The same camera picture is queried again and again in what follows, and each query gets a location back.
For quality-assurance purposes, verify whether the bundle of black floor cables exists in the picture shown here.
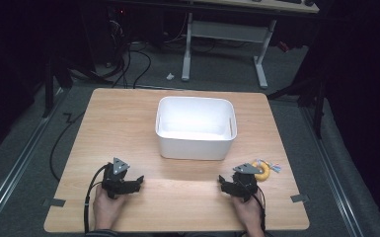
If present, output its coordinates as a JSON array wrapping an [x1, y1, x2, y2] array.
[[96, 40, 153, 90]]

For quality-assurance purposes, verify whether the desk with white legs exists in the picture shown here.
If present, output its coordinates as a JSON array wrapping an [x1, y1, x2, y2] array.
[[112, 0, 321, 90]]

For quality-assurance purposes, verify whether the person's left hand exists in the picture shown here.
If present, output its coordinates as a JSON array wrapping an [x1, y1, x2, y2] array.
[[92, 187, 126, 231]]

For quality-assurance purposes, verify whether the dark computer tower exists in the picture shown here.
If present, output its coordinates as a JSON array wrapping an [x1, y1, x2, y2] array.
[[107, 5, 131, 67]]

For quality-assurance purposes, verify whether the black floor cable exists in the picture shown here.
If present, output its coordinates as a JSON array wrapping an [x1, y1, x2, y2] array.
[[48, 112, 87, 183]]

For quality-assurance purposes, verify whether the metal floor rail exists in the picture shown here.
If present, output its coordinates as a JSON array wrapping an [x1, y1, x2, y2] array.
[[0, 88, 71, 233], [299, 104, 367, 237]]

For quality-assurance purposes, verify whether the white plastic bin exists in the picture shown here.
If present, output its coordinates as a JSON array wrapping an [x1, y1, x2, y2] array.
[[154, 96, 238, 162]]

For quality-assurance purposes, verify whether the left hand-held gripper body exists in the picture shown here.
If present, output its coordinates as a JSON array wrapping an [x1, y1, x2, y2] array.
[[101, 157, 136, 200]]

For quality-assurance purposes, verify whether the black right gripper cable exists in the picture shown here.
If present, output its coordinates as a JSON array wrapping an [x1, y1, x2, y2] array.
[[256, 186, 267, 235]]

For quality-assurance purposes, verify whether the grey tape strip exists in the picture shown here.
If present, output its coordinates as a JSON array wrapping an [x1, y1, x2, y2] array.
[[290, 194, 311, 203], [41, 197, 67, 208]]

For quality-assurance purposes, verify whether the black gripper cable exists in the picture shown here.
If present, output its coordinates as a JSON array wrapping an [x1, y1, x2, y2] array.
[[256, 186, 267, 235], [83, 163, 111, 234]]

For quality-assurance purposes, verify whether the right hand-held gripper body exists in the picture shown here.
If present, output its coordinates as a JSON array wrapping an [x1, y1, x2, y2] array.
[[225, 163, 265, 203]]

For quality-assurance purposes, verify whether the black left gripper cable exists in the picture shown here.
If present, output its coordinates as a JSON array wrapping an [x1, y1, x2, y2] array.
[[83, 163, 111, 234]]

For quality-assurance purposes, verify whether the person's right hand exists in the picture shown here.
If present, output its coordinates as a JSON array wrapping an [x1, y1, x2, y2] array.
[[232, 190, 265, 237]]

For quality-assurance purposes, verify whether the yellow ring rope toy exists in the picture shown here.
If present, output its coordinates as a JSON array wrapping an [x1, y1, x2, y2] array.
[[251, 158, 282, 183]]

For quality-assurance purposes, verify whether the black metal stand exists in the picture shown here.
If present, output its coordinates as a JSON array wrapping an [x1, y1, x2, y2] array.
[[41, 53, 75, 119], [266, 77, 329, 140]]

